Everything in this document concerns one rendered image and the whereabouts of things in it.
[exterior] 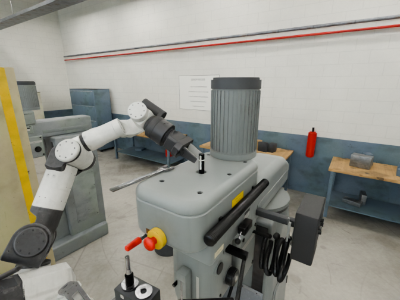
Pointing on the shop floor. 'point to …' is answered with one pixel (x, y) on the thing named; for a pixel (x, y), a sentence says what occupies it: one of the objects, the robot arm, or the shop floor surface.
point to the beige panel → (15, 166)
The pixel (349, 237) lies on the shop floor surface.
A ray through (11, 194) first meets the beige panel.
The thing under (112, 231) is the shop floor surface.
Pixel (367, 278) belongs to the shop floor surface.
